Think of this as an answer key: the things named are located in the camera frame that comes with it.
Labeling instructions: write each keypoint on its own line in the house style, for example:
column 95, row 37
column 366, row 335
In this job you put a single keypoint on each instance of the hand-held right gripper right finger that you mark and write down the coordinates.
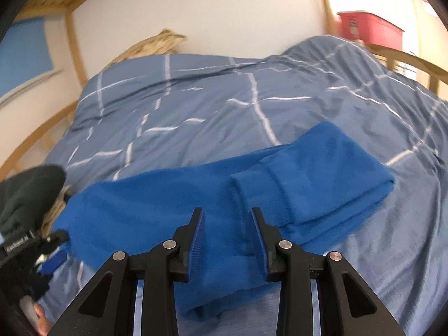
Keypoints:
column 260, row 248

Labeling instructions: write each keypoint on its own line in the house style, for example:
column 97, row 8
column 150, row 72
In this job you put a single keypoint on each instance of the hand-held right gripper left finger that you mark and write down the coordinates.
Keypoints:
column 197, row 232

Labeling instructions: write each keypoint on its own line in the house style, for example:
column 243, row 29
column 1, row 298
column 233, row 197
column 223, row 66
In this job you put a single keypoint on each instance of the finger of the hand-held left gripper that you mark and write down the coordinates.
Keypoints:
column 53, row 263
column 57, row 236

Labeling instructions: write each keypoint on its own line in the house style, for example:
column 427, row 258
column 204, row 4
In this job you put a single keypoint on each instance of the blue fleece pants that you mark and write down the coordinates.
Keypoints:
column 196, row 189

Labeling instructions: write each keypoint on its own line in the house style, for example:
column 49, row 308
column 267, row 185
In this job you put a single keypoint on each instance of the person's left hand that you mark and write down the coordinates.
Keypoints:
column 42, row 322

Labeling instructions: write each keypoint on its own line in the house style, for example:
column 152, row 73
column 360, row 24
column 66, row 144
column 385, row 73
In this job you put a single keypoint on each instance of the cream folded cloth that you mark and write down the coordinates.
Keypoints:
column 56, row 210

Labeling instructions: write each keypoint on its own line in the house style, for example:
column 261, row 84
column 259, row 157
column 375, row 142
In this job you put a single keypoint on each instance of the dark folded clothes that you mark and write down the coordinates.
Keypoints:
column 24, row 196

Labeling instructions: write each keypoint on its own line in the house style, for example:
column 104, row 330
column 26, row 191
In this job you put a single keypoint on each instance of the blue checked duvet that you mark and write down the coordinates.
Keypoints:
column 210, row 94

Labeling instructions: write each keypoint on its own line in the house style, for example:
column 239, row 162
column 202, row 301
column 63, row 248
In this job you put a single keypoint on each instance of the beige patterned pillow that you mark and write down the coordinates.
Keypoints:
column 154, row 45

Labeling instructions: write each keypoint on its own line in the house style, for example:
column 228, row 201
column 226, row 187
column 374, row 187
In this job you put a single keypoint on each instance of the red storage bin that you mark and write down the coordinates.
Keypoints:
column 371, row 28

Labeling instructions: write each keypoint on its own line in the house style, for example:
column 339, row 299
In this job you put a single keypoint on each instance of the blue wall panel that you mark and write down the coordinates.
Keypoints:
column 24, row 56

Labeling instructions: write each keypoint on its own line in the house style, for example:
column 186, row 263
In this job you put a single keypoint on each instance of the wooden bunk bed frame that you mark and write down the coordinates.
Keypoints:
column 75, row 42

